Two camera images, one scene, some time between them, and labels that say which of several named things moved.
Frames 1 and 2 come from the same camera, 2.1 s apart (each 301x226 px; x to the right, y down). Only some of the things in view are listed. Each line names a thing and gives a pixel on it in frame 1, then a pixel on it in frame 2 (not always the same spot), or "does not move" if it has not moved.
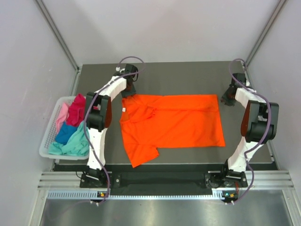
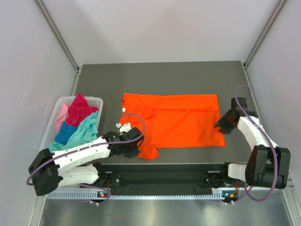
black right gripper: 224,98 -> 220,123
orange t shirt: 148,122 does not move
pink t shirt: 63,116 does not move
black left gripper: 125,93 -> 134,153
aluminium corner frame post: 281,4 does not move
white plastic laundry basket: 50,137 does not move
